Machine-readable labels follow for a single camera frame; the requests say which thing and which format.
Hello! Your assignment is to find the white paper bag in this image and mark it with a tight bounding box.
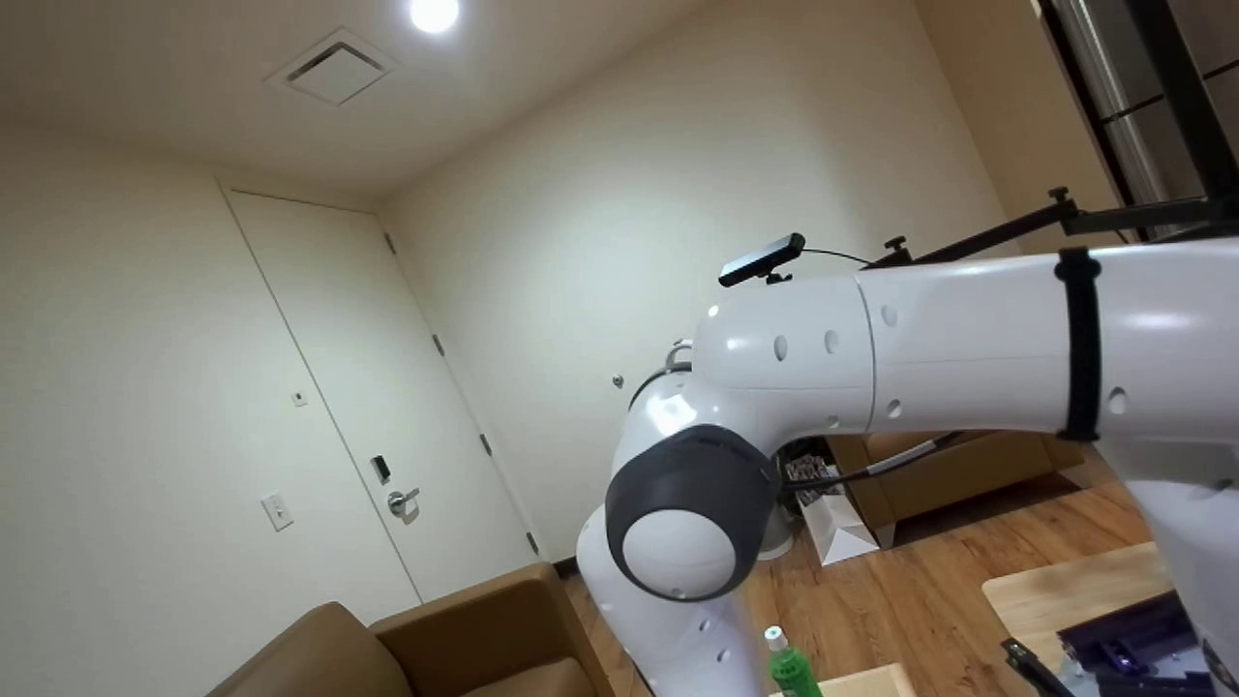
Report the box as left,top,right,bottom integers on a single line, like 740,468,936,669
786,456,883,571

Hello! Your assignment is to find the white room door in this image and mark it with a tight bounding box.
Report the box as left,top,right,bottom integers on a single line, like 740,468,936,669
221,188,545,611

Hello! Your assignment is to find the tan leather armchair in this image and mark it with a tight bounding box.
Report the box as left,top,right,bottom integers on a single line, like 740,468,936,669
204,562,611,697

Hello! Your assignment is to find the green plastic bottle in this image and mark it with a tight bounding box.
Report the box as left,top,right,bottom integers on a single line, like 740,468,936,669
759,625,826,697

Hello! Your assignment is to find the brown leather sofa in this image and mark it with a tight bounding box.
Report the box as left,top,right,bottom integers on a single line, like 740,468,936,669
829,430,1087,548

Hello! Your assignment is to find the round ceiling light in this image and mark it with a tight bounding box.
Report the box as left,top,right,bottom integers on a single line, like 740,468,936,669
401,0,463,39

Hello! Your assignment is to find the white ceiling vent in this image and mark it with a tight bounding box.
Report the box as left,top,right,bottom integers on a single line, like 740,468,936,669
283,37,392,109

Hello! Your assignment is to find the light wooden side table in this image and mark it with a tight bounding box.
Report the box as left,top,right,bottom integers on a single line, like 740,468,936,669
978,539,1178,675

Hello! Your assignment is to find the black clamp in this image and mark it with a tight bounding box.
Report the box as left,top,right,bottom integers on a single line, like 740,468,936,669
998,637,1078,697

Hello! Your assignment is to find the dark blue box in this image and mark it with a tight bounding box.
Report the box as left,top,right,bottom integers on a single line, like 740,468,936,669
1058,592,1224,697

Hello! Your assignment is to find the black stereo camera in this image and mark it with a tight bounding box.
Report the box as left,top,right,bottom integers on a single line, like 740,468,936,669
716,228,809,290

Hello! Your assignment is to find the silver door lever handle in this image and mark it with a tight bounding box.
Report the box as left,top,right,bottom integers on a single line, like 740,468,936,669
382,486,425,526

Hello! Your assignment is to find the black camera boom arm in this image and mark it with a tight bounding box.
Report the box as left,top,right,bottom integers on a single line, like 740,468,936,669
863,188,1239,277

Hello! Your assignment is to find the dark window frame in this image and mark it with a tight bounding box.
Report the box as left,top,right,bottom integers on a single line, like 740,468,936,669
1038,0,1239,210

